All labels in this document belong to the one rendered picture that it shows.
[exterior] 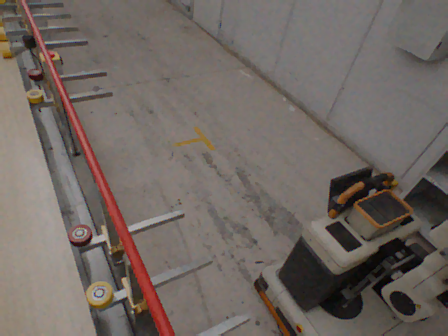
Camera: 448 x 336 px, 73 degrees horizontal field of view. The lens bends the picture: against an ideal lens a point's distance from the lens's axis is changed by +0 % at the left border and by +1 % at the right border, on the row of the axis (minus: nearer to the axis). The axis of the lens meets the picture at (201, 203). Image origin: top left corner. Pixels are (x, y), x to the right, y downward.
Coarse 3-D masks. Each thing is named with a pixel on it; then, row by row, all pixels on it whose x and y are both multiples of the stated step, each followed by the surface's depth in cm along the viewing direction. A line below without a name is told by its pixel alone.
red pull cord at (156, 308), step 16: (32, 16) 45; (48, 64) 37; (64, 96) 32; (80, 128) 29; (80, 144) 28; (96, 160) 26; (96, 176) 25; (112, 208) 23; (128, 240) 21; (128, 256) 21; (144, 272) 20; (144, 288) 19; (160, 304) 18; (160, 320) 18
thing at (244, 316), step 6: (246, 312) 100; (234, 318) 98; (240, 318) 98; (246, 318) 99; (222, 324) 96; (228, 324) 97; (234, 324) 97; (240, 324) 98; (210, 330) 95; (216, 330) 95; (222, 330) 95; (228, 330) 96
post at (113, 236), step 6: (96, 186) 92; (102, 198) 93; (102, 204) 95; (102, 210) 99; (108, 216) 100; (108, 222) 102; (108, 228) 104; (114, 228) 106; (108, 234) 107; (114, 234) 108; (114, 240) 111; (114, 258) 119; (120, 258) 121
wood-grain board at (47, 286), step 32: (0, 64) 180; (0, 96) 159; (0, 128) 142; (32, 128) 144; (0, 160) 128; (32, 160) 130; (0, 192) 117; (32, 192) 118; (0, 224) 107; (32, 224) 109; (64, 224) 113; (0, 256) 99; (32, 256) 100; (64, 256) 102; (0, 288) 92; (32, 288) 93; (64, 288) 94; (0, 320) 86; (32, 320) 87; (64, 320) 88
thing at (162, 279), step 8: (208, 256) 115; (192, 264) 112; (200, 264) 112; (208, 264) 115; (168, 272) 109; (176, 272) 109; (184, 272) 110; (192, 272) 113; (152, 280) 106; (160, 280) 106; (168, 280) 108; (120, 296) 101; (112, 304) 100
